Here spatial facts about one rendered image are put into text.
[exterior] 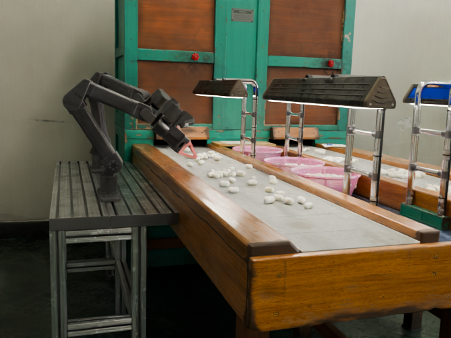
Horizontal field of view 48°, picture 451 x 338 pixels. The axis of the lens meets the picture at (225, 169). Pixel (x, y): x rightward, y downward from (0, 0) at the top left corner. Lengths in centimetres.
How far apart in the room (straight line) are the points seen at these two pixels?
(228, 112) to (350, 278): 189
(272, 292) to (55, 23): 292
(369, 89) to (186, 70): 175
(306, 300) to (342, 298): 9
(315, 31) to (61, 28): 170
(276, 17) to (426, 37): 200
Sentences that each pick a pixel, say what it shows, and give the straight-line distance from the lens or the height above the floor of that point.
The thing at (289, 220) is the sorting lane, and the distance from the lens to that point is 132.
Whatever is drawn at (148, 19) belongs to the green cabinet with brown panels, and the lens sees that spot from 280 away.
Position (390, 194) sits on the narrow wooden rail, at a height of 72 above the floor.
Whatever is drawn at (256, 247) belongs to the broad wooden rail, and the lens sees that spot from 104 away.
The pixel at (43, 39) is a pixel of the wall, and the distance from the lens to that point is 369.
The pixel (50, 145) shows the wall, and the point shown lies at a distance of 370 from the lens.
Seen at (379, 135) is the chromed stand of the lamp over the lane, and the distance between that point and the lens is 147.
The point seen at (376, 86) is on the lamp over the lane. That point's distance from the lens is 118.
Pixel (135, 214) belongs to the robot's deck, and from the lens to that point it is 163.
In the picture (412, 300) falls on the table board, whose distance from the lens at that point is 125.
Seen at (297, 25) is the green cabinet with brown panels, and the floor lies 145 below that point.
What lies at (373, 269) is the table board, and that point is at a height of 69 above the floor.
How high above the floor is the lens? 107
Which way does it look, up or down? 9 degrees down
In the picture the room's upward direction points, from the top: 2 degrees clockwise
